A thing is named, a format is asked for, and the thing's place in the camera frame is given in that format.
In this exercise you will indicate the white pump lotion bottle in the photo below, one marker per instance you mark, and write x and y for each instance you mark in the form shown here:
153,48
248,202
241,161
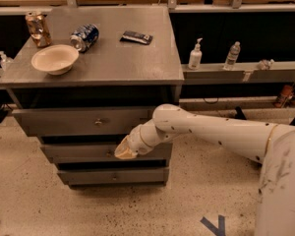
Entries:
195,56

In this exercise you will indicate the black chair base leg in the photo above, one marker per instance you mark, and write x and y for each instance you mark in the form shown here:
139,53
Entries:
239,113

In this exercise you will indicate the orange bottle under shelf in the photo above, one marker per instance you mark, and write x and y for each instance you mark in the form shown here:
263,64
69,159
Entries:
283,96

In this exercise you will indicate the clear sanitizer pump bottle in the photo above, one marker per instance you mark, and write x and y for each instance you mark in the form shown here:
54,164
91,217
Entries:
4,60

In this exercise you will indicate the white bowl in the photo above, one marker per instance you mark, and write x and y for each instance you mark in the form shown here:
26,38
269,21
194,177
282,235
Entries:
55,59

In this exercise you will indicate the blue tape floor marker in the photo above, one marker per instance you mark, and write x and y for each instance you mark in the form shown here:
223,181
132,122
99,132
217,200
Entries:
217,230

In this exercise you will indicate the orange soda can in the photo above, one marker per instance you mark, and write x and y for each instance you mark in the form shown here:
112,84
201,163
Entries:
38,28

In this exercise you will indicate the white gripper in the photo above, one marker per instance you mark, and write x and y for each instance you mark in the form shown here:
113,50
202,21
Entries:
135,139

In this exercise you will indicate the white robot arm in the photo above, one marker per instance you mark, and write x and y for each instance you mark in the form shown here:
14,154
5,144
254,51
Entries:
272,145

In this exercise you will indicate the grey drawer cabinet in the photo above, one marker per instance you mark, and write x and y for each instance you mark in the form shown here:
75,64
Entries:
112,73

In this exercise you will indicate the grey drawer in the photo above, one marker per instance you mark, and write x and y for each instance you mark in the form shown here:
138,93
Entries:
74,153
51,122
112,176

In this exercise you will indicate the black snack bar wrapper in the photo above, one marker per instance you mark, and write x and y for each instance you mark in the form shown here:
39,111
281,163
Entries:
136,37

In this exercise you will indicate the grey bottom drawer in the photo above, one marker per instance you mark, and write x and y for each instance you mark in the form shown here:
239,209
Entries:
112,176

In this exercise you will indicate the grey middle drawer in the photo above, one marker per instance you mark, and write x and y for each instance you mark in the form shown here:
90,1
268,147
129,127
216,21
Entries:
74,153

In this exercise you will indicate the blue soda can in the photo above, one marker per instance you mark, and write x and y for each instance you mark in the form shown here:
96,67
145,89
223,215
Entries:
84,37

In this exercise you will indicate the grey top drawer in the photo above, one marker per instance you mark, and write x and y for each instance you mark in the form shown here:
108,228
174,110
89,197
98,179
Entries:
51,122

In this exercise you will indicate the crumpled plastic wrapper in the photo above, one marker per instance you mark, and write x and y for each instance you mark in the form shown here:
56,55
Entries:
265,64

